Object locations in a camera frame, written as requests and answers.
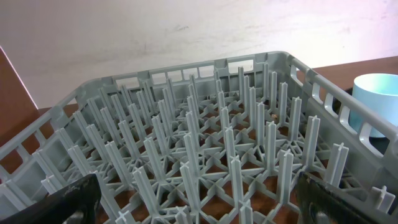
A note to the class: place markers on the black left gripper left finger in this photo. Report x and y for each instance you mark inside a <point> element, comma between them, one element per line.
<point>78,202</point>

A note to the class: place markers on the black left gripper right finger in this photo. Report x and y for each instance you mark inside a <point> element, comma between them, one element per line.
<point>320,202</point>

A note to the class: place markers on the light blue cup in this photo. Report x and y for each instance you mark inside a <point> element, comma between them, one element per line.
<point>378,91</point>

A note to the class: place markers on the grey plastic dishwasher rack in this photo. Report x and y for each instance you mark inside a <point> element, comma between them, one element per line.
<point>210,141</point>

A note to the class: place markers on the round black tray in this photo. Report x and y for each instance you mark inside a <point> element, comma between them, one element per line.
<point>380,144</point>

